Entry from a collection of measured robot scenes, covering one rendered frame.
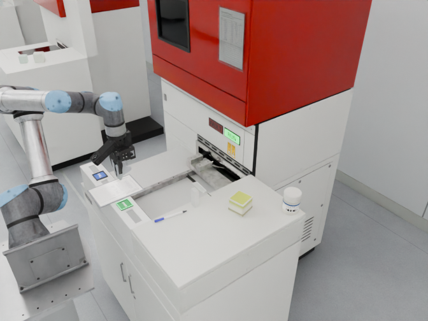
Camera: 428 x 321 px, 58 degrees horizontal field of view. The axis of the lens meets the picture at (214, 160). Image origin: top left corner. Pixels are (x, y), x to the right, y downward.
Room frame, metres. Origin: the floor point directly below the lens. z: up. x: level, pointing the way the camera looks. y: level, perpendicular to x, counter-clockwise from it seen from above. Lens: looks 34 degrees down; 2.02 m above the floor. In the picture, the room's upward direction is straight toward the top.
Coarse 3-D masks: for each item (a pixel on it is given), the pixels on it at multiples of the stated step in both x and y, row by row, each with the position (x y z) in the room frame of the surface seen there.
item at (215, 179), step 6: (192, 168) 1.66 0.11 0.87; (210, 168) 1.64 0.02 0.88; (198, 174) 1.62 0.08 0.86; (204, 174) 1.59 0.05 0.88; (210, 174) 1.59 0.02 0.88; (216, 174) 1.59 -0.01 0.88; (210, 180) 1.53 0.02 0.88; (216, 180) 1.53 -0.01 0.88; (222, 180) 1.53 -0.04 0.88; (228, 180) 1.53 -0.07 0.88; (216, 186) 1.49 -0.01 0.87; (222, 186) 1.49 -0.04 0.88
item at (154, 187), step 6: (180, 174) 1.63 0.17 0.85; (192, 174) 1.66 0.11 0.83; (162, 180) 1.57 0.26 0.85; (168, 180) 1.58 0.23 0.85; (174, 180) 1.59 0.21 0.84; (150, 186) 1.53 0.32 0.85; (156, 186) 1.53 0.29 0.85; (162, 186) 1.55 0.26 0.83; (138, 192) 1.48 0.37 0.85; (144, 192) 1.49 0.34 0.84; (150, 192) 1.51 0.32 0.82; (132, 198) 1.45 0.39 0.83
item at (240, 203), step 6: (240, 192) 1.25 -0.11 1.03; (234, 198) 1.21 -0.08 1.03; (240, 198) 1.21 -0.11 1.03; (246, 198) 1.21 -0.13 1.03; (252, 198) 1.21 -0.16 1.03; (234, 204) 1.19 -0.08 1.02; (240, 204) 1.17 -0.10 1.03; (246, 204) 1.19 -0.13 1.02; (234, 210) 1.19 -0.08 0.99; (240, 210) 1.17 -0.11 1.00; (246, 210) 1.19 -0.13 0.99; (240, 216) 1.17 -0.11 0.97
